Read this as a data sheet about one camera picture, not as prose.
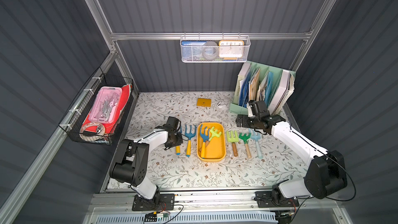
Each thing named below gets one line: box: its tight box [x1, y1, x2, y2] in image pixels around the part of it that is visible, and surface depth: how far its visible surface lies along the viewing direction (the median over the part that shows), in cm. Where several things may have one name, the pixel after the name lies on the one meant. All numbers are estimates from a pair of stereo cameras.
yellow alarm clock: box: [218, 39, 245, 61], surface depth 90 cm
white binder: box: [267, 69, 291, 115], surface depth 95 cm
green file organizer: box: [229, 60, 296, 116], surface depth 97 cm
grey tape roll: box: [202, 40, 219, 60], surface depth 89 cm
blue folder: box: [264, 71, 275, 107], surface depth 96 cm
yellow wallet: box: [196, 98, 212, 108], surface depth 118 cm
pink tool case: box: [89, 86, 123, 123], surface depth 74 cm
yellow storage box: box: [196, 122, 226, 163], surface depth 93 cm
